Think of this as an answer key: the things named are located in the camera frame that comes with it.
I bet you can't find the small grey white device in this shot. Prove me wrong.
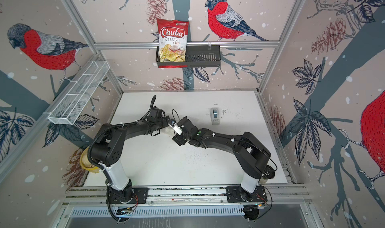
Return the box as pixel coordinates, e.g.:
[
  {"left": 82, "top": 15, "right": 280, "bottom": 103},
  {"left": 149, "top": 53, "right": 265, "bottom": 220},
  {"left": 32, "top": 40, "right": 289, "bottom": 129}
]
[{"left": 210, "top": 108, "right": 220, "bottom": 125}]

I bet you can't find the clear bubble wrap sheet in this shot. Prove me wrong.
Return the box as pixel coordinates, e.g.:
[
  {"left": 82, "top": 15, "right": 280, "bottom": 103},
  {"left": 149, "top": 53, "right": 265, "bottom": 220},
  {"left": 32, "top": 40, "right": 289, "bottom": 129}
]
[{"left": 160, "top": 126, "right": 177, "bottom": 138}]

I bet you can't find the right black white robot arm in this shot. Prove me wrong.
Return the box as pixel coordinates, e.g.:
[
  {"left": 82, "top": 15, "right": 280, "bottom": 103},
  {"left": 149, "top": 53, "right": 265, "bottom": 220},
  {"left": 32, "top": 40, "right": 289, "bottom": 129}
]
[{"left": 168, "top": 117, "right": 271, "bottom": 194}]

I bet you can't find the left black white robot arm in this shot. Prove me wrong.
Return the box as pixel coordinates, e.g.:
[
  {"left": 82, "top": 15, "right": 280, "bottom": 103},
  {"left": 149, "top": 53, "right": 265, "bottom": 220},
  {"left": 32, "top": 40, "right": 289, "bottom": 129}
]
[{"left": 87, "top": 107, "right": 170, "bottom": 202}]

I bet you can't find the yellow steamer basket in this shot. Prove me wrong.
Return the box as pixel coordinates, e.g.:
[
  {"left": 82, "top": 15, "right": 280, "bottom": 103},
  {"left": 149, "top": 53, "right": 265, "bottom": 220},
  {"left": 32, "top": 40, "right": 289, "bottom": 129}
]
[{"left": 80, "top": 148, "right": 100, "bottom": 173}]

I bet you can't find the red Chuba cassava chips bag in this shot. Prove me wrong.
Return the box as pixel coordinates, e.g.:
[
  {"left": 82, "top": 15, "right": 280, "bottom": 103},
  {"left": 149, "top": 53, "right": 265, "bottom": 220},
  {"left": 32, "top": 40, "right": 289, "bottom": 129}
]
[{"left": 156, "top": 19, "right": 189, "bottom": 63}]

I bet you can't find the black lidded cup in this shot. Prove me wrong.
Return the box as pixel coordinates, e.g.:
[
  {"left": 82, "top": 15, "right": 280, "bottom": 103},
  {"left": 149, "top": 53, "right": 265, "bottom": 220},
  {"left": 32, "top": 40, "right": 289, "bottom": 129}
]
[{"left": 259, "top": 165, "right": 275, "bottom": 184}]

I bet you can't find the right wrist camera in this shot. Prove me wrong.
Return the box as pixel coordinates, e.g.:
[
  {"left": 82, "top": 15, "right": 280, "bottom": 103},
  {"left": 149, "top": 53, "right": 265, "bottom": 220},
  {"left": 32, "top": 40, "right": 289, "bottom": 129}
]
[{"left": 168, "top": 119, "right": 182, "bottom": 136}]

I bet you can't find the black wire wall basket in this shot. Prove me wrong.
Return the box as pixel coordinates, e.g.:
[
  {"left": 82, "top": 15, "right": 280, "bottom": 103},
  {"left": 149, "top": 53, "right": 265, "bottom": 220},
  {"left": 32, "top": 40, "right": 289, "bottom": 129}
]
[{"left": 155, "top": 45, "right": 221, "bottom": 68}]

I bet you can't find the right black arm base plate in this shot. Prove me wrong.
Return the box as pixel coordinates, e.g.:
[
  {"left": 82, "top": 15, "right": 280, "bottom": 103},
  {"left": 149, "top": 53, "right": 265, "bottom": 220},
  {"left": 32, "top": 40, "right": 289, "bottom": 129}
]
[{"left": 226, "top": 186, "right": 268, "bottom": 203}]

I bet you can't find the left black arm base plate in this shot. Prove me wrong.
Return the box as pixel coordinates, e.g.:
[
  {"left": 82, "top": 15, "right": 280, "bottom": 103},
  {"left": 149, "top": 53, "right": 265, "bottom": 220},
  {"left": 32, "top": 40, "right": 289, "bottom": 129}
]
[{"left": 106, "top": 187, "right": 149, "bottom": 205}]

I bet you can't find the white wire mesh shelf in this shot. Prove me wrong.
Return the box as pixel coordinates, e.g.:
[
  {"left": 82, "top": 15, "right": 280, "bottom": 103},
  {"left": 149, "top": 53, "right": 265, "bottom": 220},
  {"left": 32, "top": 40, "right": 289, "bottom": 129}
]
[{"left": 48, "top": 60, "right": 110, "bottom": 125}]

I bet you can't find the aluminium front rail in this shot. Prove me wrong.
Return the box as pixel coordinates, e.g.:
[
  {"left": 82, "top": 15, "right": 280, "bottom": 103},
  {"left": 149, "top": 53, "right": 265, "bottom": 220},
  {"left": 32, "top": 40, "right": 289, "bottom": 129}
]
[{"left": 62, "top": 184, "right": 313, "bottom": 207}]

